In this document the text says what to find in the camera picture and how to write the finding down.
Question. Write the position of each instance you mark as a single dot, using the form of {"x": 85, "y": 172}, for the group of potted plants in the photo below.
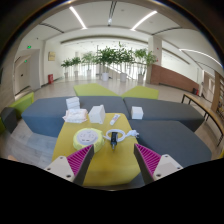
{"x": 106, "y": 55}

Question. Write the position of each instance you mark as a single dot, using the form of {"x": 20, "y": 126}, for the group of ceiling strip lights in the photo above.
{"x": 77, "y": 16}

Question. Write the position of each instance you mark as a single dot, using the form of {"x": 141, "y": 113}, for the dark grey seat block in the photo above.
{"x": 8, "y": 119}

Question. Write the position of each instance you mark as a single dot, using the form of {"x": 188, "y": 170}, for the stack of white packs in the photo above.
{"x": 72, "y": 102}

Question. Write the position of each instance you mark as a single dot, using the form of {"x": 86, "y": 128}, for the black charger block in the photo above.
{"x": 114, "y": 138}

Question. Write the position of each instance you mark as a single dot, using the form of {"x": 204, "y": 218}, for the green seat block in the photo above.
{"x": 22, "y": 103}

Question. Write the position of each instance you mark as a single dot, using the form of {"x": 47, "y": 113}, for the small white cube box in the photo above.
{"x": 137, "y": 112}

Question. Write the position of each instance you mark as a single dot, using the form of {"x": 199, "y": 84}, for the green sofa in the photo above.
{"x": 141, "y": 92}
{"x": 95, "y": 90}

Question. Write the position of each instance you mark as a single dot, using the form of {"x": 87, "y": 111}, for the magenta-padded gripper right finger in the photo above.
{"x": 155, "y": 163}

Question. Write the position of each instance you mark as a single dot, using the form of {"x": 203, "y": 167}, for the round yellow-white power strip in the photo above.
{"x": 87, "y": 137}

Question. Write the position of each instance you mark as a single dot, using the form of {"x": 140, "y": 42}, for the wooden bench with black frame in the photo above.
{"x": 196, "y": 99}

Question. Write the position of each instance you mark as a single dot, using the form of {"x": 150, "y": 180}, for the soft tissue pack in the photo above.
{"x": 75, "y": 116}

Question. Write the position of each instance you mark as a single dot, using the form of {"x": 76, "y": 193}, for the white cardboard box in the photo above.
{"x": 96, "y": 115}

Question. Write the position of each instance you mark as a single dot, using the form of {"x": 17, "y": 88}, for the white tube with red cap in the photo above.
{"x": 115, "y": 119}

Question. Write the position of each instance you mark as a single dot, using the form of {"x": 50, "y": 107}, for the red fire extinguisher cabinet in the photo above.
{"x": 50, "y": 79}

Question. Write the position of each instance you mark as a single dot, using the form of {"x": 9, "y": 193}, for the long grey sofa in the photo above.
{"x": 40, "y": 115}

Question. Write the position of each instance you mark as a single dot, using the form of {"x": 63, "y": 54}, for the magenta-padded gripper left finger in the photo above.
{"x": 75, "y": 163}

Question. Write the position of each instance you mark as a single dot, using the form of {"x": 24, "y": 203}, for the green exit sign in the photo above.
{"x": 29, "y": 47}

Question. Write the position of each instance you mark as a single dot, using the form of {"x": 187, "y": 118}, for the yellow wall picture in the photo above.
{"x": 51, "y": 56}

